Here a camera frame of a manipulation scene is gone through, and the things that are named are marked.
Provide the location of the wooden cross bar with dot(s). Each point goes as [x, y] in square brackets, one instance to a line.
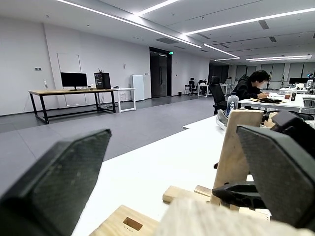
[179, 194]

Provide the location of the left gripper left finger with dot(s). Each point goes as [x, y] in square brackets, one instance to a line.
[56, 186]

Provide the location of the wooden seat board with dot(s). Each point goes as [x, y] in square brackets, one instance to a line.
[118, 222]

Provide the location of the clear water bottle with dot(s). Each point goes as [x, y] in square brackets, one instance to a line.
[232, 104]

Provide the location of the black computer tower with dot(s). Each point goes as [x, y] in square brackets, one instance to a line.
[102, 80]

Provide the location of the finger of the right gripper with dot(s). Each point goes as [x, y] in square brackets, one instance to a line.
[238, 193]

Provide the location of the person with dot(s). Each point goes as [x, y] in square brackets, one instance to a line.
[251, 86]

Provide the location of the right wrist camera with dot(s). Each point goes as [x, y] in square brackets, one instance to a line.
[288, 121]

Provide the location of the black office chair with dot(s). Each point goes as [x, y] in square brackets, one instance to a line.
[193, 86]
[217, 94]

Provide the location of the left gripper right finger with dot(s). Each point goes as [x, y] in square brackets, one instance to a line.
[280, 177]

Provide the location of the black computer monitor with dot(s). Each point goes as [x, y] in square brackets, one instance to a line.
[73, 80]

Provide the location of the white cabinet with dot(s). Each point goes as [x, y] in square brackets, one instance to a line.
[137, 87]

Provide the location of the small clear bottle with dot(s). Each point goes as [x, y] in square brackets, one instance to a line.
[45, 85]

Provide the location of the wooden leg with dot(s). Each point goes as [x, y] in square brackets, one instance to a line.
[233, 152]

